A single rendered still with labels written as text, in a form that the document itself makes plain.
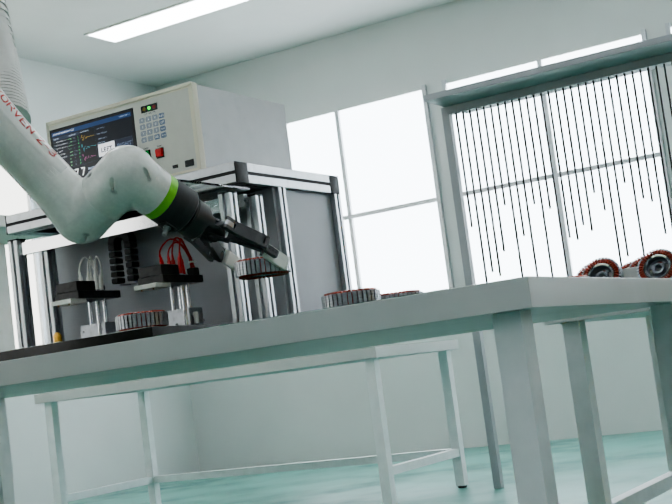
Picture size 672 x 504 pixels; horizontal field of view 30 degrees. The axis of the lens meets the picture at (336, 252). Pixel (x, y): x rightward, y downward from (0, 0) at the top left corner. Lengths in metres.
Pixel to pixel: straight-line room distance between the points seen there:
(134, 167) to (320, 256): 0.77
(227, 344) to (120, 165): 0.38
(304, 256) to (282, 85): 7.37
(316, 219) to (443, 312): 0.98
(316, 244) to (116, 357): 0.72
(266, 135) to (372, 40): 6.85
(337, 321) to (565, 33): 7.19
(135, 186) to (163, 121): 0.57
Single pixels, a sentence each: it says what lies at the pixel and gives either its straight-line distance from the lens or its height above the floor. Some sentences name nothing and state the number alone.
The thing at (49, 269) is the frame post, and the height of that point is 0.98.
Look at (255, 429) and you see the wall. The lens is 10.31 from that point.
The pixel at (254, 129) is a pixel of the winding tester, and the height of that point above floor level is 1.24.
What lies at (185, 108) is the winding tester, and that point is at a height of 1.26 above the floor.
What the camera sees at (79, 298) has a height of 0.88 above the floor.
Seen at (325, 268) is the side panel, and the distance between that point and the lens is 2.97.
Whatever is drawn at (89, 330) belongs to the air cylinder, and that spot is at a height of 0.81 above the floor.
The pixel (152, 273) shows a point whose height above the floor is 0.90.
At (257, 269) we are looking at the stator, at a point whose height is 0.86.
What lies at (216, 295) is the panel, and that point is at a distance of 2.90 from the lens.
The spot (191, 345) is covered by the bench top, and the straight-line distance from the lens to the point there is 2.31.
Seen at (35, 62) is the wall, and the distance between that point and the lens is 9.90.
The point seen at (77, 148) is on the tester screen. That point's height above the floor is 1.24.
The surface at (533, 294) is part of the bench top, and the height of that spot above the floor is 0.72.
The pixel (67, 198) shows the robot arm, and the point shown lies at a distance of 2.38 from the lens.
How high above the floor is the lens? 0.63
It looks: 6 degrees up
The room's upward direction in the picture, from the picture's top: 7 degrees counter-clockwise
